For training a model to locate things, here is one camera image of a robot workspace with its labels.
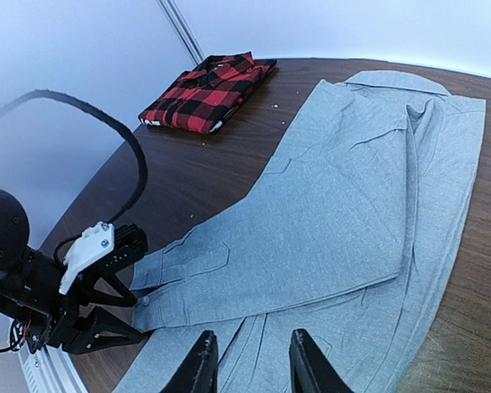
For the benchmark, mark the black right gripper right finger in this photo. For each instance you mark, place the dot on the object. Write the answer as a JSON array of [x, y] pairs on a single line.
[[311, 372]]

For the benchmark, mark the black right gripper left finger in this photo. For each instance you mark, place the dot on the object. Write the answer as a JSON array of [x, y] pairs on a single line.
[[198, 372]]

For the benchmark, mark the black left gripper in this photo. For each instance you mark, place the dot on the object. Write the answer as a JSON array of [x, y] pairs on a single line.
[[55, 319]]

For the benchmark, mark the grey long sleeve shirt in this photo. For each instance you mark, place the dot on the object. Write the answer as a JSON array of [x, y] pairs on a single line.
[[350, 233]]

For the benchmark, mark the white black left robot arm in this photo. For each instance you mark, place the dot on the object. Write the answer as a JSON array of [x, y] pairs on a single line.
[[14, 252]]

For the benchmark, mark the red black plaid shirt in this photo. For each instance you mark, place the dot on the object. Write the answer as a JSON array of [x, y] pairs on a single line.
[[201, 100]]

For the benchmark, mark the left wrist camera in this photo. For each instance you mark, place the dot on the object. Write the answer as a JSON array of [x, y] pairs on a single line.
[[103, 249]]

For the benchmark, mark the aluminium front rail frame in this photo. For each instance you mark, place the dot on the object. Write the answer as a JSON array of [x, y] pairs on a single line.
[[49, 370]]

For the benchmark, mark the left aluminium corner post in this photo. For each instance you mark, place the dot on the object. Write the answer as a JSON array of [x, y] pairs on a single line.
[[182, 29]]

